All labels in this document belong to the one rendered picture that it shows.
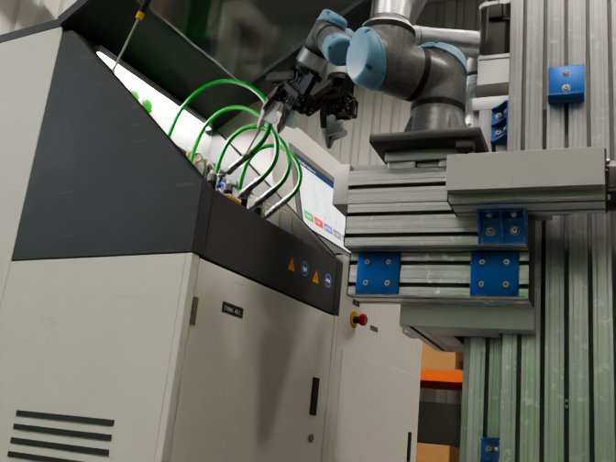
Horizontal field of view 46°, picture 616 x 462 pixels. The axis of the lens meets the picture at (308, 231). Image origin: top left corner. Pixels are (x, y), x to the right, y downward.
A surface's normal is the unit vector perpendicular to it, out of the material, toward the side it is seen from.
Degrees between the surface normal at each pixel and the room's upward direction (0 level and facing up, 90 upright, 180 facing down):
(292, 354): 90
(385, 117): 90
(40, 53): 90
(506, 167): 90
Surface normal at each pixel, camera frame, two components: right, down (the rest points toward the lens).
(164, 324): -0.48, -0.29
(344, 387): 0.87, -0.05
